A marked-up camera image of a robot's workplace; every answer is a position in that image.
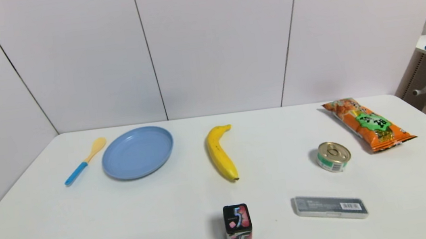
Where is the blue plastic plate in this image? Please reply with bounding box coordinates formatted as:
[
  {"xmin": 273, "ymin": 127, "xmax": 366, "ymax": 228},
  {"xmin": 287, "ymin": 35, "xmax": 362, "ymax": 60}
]
[{"xmin": 98, "ymin": 123, "xmax": 178, "ymax": 183}]

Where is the yellow banana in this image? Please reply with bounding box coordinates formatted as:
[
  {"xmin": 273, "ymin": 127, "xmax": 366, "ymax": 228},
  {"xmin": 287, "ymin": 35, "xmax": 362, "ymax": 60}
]
[{"xmin": 203, "ymin": 124, "xmax": 240, "ymax": 185}]

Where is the orange snack bag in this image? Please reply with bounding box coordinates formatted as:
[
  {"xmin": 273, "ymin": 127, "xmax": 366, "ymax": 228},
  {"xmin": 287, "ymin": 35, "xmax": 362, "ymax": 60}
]
[{"xmin": 321, "ymin": 90, "xmax": 419, "ymax": 158}]

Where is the yellow spoon with blue handle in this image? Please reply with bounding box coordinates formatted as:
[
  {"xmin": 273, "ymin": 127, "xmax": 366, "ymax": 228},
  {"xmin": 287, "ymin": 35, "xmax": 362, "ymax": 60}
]
[{"xmin": 59, "ymin": 137, "xmax": 112, "ymax": 187}]

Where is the grey transparent plastic case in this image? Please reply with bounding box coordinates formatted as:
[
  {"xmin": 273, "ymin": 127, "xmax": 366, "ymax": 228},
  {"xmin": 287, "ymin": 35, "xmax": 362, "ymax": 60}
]
[{"xmin": 291, "ymin": 188, "xmax": 370, "ymax": 228}]

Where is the black chewing gum box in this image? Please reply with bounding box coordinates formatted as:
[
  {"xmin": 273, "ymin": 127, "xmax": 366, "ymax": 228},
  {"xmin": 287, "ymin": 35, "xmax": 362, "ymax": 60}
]
[{"xmin": 222, "ymin": 202, "xmax": 254, "ymax": 239}]

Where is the small green-labelled tin can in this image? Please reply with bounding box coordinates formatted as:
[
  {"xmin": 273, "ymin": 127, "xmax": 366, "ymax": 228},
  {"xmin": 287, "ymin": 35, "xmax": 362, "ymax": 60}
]
[{"xmin": 315, "ymin": 139, "xmax": 353, "ymax": 175}]

